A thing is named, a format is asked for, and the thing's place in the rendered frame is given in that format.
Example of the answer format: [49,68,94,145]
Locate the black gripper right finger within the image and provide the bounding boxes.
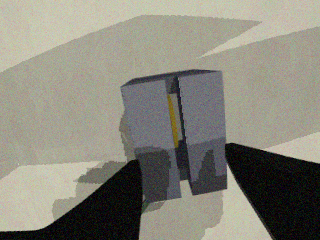
[225,143,320,240]

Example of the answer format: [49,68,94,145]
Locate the grey box side walls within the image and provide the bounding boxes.
[125,69,209,181]

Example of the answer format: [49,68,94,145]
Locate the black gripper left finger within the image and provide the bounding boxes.
[0,160,143,240]

